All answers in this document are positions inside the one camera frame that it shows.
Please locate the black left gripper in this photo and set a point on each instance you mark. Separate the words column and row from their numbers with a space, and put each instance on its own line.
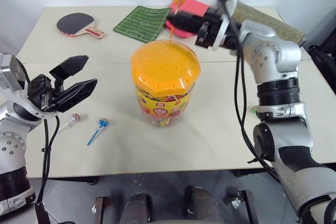
column 42, row 90

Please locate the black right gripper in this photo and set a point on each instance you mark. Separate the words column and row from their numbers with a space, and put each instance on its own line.
column 210, row 32

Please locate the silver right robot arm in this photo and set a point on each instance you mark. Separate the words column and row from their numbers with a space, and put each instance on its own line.
column 265, row 51

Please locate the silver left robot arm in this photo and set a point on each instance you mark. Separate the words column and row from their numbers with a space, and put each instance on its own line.
column 10, row 150

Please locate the lollipop jar with orange lid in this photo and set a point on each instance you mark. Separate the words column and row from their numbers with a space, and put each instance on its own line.
column 165, row 66

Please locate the white stick lollipop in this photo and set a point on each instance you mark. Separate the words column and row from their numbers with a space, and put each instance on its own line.
column 75, row 117

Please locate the green soccer field mat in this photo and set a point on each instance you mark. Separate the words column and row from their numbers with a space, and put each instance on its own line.
column 141, row 22

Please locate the blue stick lollipop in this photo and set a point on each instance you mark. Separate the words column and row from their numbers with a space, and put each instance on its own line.
column 103, row 122

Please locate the black table tennis paddle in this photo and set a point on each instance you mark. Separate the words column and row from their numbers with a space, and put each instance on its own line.
column 74, row 23

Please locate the rolled cork mat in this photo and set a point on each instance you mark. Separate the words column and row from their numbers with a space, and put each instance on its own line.
column 265, row 19

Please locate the green wrapped lollipop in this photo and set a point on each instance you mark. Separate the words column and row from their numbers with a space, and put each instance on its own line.
column 253, row 110

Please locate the rusty metal table leg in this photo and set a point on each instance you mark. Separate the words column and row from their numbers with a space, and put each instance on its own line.
column 248, row 207
column 101, row 211

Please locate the black chair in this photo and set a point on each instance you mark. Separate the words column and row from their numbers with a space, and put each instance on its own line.
column 324, row 56

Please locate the dark rounded shape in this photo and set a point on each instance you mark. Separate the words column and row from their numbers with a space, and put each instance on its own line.
column 204, row 205
column 139, row 209

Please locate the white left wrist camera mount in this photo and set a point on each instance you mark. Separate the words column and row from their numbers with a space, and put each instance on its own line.
column 17, row 96

